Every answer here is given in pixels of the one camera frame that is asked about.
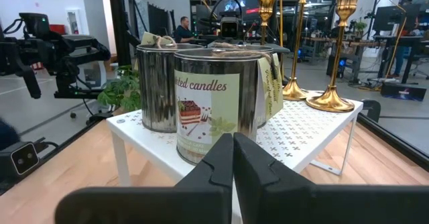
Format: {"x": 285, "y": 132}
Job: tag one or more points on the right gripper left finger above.
{"x": 201, "y": 197}

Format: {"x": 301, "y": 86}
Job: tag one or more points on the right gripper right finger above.
{"x": 275, "y": 197}

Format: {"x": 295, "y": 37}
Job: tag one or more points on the silver scented candle tin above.
{"x": 155, "y": 90}
{"x": 241, "y": 46}
{"x": 201, "y": 100}

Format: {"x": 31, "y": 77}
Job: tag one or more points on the gold candlestick holder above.
{"x": 266, "y": 9}
{"x": 330, "y": 103}
{"x": 293, "y": 91}

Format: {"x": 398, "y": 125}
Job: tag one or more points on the white perforated metal shelf riser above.
{"x": 130, "y": 131}

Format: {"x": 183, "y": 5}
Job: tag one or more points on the green artificial plant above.
{"x": 120, "y": 93}

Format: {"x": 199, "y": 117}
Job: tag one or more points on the white appliance box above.
{"x": 90, "y": 76}

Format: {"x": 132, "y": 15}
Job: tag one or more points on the black floor box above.
{"x": 402, "y": 92}

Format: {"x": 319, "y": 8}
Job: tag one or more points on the person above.
{"x": 183, "y": 33}

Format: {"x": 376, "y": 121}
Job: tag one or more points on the black computer monitor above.
{"x": 385, "y": 17}

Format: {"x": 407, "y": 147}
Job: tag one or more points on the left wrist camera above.
{"x": 230, "y": 27}

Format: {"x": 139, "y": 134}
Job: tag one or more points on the black white-faced camera box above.
{"x": 23, "y": 158}

